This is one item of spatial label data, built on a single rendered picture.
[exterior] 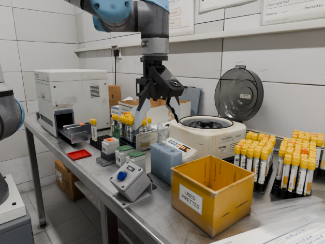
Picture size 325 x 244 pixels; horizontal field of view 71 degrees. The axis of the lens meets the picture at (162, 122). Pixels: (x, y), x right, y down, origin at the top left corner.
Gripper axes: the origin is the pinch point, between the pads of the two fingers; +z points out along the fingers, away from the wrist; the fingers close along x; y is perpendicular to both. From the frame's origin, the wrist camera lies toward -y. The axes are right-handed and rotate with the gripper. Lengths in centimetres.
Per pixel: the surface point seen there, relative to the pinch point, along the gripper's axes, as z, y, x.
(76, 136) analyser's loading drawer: 10.6, 39.4, 13.6
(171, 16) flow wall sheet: -42, 54, -45
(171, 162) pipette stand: 7.5, -8.0, 1.7
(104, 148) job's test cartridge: 10.1, 19.1, 9.9
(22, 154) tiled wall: 65, 187, 28
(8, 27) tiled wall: -47, 188, 23
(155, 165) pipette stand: 10.8, -0.9, 2.0
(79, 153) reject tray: 15.0, 32.0, 14.9
